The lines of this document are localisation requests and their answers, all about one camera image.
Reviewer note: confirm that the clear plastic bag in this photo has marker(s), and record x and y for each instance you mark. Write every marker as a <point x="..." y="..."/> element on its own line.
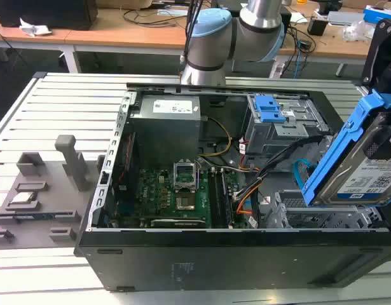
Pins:
<point x="357" y="30"/>

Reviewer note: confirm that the grey parts rack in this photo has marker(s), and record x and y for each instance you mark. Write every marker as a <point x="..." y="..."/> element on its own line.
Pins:
<point x="42" y="219"/>

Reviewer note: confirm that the RAM stick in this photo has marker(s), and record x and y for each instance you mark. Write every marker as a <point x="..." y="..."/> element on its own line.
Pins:
<point x="23" y="217"/>

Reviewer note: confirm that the small black box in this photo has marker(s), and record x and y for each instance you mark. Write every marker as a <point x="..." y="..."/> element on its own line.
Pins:
<point x="317" y="26"/>

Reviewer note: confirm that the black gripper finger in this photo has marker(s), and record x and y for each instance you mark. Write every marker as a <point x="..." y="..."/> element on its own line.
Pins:
<point x="387" y="139"/>

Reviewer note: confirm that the green motherboard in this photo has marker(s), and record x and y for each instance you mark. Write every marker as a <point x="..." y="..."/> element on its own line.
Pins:
<point x="154" y="197"/>

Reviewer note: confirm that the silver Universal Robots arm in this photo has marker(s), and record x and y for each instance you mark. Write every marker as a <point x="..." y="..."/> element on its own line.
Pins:
<point x="211" y="41"/>

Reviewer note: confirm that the white crumpled paper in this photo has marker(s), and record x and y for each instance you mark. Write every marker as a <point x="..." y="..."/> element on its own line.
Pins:
<point x="33" y="28"/>

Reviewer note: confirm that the blue plastic bay latch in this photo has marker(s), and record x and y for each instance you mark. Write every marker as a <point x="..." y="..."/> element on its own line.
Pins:
<point x="268" y="108"/>

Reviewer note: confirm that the black open PC case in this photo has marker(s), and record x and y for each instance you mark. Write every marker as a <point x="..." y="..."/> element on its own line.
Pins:
<point x="214" y="257"/>

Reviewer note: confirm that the hard disk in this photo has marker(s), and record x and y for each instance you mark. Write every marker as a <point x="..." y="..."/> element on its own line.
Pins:
<point x="351" y="168"/>

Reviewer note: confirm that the black RAM slot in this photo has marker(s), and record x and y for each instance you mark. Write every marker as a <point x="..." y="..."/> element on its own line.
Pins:
<point x="223" y="200"/>

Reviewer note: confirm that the silver CPU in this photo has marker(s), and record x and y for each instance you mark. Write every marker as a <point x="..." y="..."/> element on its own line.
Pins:
<point x="22" y="197"/>

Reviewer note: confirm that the grey power supply unit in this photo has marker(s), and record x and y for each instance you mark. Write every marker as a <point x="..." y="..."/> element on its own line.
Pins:
<point x="165" y="127"/>

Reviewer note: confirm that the blue cardboard box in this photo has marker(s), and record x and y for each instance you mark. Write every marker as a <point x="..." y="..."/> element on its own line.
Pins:
<point x="381" y="14"/>

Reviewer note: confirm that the wooden desk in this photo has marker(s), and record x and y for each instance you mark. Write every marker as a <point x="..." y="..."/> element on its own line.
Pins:
<point x="119" y="36"/>

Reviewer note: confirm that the CPU socket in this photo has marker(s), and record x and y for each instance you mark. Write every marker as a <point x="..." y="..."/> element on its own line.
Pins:
<point x="185" y="203"/>

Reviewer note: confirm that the grey metal disk bay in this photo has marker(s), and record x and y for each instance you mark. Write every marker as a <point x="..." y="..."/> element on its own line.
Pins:
<point x="278" y="136"/>

